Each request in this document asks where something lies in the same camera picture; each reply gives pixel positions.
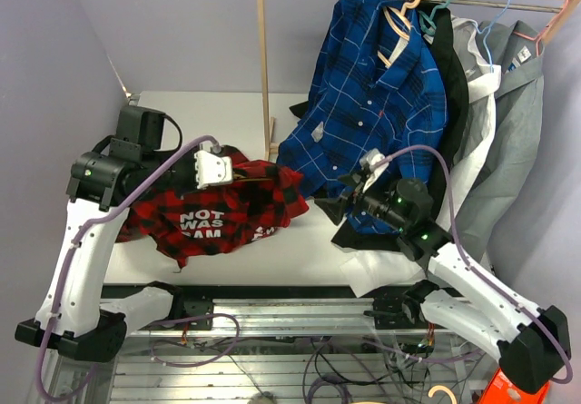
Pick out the pink plastic hanger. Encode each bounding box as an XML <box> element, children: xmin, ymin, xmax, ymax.
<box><xmin>514</xmin><ymin>0</ymin><xmax>570</xmax><ymax>56</ymax></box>

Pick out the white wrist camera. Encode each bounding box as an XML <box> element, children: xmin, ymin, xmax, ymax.
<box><xmin>359</xmin><ymin>148</ymin><xmax>389</xmax><ymax>183</ymax></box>
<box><xmin>194</xmin><ymin>150</ymin><xmax>234</xmax><ymax>190</ymax></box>

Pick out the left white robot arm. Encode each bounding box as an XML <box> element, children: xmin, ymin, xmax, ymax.
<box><xmin>15</xmin><ymin>105</ymin><xmax>195</xmax><ymax>363</ymax></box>

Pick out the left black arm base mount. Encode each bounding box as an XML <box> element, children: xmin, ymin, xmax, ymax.
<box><xmin>175</xmin><ymin>298</ymin><xmax>214</xmax><ymax>331</ymax></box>

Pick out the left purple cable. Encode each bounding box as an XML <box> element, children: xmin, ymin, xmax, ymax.
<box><xmin>34</xmin><ymin>134</ymin><xmax>223</xmax><ymax>400</ymax></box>

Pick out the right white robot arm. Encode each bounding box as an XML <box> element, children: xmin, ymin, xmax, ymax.
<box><xmin>315</xmin><ymin>170</ymin><xmax>571</xmax><ymax>394</ymax></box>

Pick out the cream plastic hanger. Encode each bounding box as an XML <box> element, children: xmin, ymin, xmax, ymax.
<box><xmin>377</xmin><ymin>0</ymin><xmax>421</xmax><ymax>68</ymax></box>

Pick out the yellow velvet hanger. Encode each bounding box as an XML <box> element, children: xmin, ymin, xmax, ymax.
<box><xmin>233</xmin><ymin>177</ymin><xmax>272</xmax><ymax>183</ymax></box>

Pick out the aluminium rail frame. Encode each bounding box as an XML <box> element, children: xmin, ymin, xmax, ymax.
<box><xmin>42</xmin><ymin>298</ymin><xmax>497</xmax><ymax>403</ymax></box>

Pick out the red black plaid shirt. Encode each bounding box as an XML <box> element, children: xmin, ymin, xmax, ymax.
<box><xmin>115</xmin><ymin>145</ymin><xmax>309</xmax><ymax>268</ymax></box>

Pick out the grey shirt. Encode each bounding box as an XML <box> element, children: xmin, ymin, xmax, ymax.
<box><xmin>456</xmin><ymin>20</ymin><xmax>544</xmax><ymax>261</ymax></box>

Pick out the cream hanger on floor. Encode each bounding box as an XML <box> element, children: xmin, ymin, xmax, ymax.
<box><xmin>428</xmin><ymin>385</ymin><xmax>458</xmax><ymax>404</ymax></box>

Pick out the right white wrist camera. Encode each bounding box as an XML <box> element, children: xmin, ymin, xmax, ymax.
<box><xmin>359</xmin><ymin>148</ymin><xmax>389</xmax><ymax>183</ymax></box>

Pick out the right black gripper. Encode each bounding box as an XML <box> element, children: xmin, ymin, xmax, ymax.
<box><xmin>315</xmin><ymin>169</ymin><xmax>409</xmax><ymax>232</ymax></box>

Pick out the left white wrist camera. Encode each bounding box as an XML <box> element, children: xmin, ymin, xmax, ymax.
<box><xmin>194</xmin><ymin>150</ymin><xmax>234</xmax><ymax>190</ymax></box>

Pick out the orange plastic box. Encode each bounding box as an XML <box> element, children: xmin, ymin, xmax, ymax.
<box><xmin>478</xmin><ymin>369</ymin><xmax>550</xmax><ymax>404</ymax></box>

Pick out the blue plaid shirt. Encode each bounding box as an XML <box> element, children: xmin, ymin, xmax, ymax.
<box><xmin>274</xmin><ymin>0</ymin><xmax>450</xmax><ymax>235</ymax></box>

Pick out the light blue plastic hanger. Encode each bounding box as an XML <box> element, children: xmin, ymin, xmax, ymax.
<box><xmin>476</xmin><ymin>0</ymin><xmax>512</xmax><ymax>72</ymax></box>

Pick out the white shirt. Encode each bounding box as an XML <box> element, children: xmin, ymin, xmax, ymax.
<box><xmin>340</xmin><ymin>15</ymin><xmax>501</xmax><ymax>297</ymax></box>

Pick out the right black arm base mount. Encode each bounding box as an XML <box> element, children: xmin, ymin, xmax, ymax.
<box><xmin>363</xmin><ymin>281</ymin><xmax>439</xmax><ymax>330</ymax></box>

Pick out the teal plastic hanger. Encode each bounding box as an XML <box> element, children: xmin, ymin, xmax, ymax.
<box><xmin>418</xmin><ymin>0</ymin><xmax>451</xmax><ymax>36</ymax></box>

